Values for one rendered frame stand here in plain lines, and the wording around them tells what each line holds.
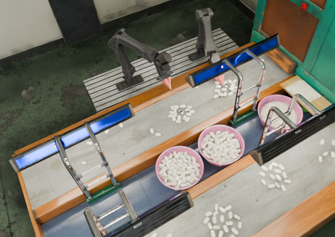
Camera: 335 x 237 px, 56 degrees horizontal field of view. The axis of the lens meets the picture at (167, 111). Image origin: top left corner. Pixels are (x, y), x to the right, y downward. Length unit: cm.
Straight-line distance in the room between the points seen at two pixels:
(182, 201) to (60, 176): 84
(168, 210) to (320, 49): 131
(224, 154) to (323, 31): 88
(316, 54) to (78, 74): 236
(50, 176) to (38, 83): 179
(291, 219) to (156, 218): 72
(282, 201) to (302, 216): 12
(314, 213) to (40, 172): 148
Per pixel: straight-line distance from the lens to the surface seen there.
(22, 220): 277
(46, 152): 161
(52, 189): 189
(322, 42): 203
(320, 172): 191
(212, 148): 186
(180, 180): 175
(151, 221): 131
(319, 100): 216
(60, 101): 330
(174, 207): 133
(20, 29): 372
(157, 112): 201
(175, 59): 244
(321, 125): 165
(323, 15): 197
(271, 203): 175
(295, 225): 171
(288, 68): 223
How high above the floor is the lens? 233
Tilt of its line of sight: 52 degrees down
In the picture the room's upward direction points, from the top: 6 degrees counter-clockwise
